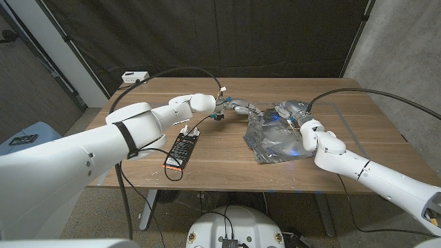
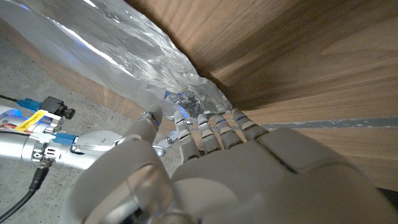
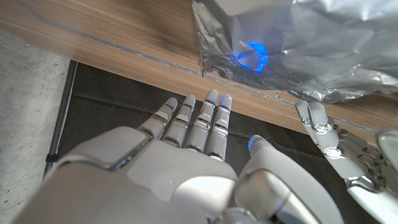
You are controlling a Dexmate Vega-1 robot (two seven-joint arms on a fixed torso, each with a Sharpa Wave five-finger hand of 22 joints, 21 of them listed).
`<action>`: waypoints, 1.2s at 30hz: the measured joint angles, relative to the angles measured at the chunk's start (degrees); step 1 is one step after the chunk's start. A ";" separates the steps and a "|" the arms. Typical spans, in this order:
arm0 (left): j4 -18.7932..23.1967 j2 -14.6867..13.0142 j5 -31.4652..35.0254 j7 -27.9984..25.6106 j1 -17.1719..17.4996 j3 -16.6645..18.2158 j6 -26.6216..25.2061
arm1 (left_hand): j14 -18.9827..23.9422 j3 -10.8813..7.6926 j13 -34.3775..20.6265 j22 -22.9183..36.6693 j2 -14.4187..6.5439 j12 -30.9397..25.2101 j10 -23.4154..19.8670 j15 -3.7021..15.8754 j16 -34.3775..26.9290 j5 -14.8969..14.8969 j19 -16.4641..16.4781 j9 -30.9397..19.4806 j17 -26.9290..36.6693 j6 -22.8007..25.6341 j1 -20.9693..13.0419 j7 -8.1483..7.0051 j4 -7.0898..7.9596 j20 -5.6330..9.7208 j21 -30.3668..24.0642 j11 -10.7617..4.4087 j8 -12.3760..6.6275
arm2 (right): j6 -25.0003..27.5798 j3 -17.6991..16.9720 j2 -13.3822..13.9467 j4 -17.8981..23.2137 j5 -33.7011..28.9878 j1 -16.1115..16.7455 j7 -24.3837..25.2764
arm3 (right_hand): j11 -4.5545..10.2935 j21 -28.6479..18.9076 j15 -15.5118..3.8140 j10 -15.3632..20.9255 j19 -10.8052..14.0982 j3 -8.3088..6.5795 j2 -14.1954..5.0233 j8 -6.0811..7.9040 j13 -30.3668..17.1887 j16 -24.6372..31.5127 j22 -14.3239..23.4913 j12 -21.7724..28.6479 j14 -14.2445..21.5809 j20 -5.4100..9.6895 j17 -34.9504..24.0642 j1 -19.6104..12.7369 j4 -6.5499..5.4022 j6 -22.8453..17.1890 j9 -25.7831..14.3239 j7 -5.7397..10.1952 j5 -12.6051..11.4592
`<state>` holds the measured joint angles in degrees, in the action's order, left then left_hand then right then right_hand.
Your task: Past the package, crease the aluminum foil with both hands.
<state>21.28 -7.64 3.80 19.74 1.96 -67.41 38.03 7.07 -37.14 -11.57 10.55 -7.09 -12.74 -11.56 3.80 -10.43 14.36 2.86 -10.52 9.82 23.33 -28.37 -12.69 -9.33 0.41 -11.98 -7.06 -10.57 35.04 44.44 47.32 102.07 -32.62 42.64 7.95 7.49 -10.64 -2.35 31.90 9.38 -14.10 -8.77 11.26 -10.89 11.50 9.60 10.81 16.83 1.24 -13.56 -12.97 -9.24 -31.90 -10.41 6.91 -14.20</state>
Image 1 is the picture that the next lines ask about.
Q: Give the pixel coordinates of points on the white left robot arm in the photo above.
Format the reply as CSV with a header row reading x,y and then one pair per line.
x,y
86,162

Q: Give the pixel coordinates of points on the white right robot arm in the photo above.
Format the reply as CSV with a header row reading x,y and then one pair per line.
x,y
379,179

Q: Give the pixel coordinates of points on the black backdrop curtain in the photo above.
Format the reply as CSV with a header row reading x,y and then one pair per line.
x,y
206,34

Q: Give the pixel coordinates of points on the white right shoulder cover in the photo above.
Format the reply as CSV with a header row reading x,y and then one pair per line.
x,y
429,244

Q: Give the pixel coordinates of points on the black ribbed round object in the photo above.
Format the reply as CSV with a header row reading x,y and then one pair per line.
x,y
169,195

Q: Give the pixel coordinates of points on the black orange package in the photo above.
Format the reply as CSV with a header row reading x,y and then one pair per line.
x,y
182,151

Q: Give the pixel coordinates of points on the crinkled aluminium foil sheet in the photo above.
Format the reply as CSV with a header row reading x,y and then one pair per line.
x,y
272,144

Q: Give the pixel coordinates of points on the black backdrop pole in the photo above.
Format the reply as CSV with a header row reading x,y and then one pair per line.
x,y
86,63
359,34

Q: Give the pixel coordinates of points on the black wall hook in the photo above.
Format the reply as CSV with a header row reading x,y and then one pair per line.
x,y
8,35

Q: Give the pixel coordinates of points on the grey table leg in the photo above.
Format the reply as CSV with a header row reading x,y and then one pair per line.
x,y
325,217

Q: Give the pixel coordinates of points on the white table leg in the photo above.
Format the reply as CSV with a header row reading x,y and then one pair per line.
x,y
147,210

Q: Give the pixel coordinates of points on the white left shoulder cover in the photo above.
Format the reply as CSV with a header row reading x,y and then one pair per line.
x,y
69,244

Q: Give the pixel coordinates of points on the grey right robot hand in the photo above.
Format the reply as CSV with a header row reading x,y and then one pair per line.
x,y
298,111

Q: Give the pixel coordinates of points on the white power box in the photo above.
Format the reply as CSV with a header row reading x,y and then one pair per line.
x,y
132,78

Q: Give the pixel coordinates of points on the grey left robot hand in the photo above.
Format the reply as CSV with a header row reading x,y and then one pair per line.
x,y
239,106

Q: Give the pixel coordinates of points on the black device on bin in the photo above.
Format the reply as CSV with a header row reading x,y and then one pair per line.
x,y
23,139

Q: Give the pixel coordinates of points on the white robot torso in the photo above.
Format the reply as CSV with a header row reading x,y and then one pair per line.
x,y
241,224

